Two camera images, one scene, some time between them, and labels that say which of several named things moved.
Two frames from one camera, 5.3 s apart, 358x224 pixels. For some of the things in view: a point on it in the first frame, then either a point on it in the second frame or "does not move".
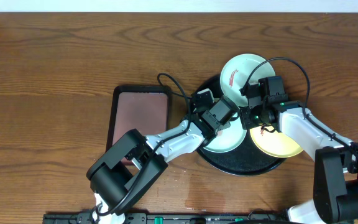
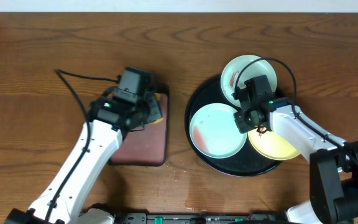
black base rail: (168, 218) does not move
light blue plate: (237, 71) does not move
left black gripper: (232, 115) -> (153, 106)
